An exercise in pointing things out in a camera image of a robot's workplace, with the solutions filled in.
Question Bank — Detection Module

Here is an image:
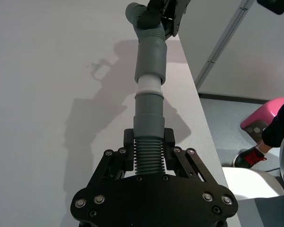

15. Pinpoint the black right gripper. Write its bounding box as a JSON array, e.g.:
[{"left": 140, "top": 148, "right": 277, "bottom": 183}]
[{"left": 136, "top": 0, "right": 190, "bottom": 37}]

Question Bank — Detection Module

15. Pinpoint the grey corrugated hose with elbow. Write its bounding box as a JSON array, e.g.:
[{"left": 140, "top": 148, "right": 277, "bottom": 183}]
[{"left": 125, "top": 2, "right": 168, "bottom": 85}]

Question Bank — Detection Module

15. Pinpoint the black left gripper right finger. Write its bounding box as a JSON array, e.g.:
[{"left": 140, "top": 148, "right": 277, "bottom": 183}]
[{"left": 164, "top": 128, "right": 220, "bottom": 184}]

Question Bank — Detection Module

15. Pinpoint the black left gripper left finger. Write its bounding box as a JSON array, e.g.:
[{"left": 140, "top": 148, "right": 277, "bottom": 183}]
[{"left": 89, "top": 129, "right": 136, "bottom": 187}]

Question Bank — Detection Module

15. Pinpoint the white and grey robot body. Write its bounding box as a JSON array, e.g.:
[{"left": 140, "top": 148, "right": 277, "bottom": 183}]
[{"left": 221, "top": 132, "right": 284, "bottom": 227}]

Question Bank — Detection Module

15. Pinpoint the white partition with grey rail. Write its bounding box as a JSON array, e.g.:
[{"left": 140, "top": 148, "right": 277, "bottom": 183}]
[{"left": 177, "top": 0, "right": 284, "bottom": 101}]

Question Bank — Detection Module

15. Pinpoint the grey corrugated hose with cuff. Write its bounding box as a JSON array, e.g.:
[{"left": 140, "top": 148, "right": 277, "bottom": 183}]
[{"left": 133, "top": 92, "right": 167, "bottom": 176}]

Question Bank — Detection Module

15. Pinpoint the white hose coupling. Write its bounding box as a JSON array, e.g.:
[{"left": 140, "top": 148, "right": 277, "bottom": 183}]
[{"left": 137, "top": 75, "right": 162, "bottom": 96}]

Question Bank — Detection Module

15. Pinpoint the pink stool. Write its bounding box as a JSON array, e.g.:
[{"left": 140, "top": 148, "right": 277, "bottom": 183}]
[{"left": 240, "top": 97, "right": 284, "bottom": 143}]

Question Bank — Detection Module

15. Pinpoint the black and red shoe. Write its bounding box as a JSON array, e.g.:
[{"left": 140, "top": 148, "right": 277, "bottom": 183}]
[{"left": 231, "top": 145, "right": 268, "bottom": 169}]

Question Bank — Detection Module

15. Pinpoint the person's leg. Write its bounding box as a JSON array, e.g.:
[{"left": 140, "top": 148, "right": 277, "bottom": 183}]
[{"left": 257, "top": 98, "right": 284, "bottom": 154}]

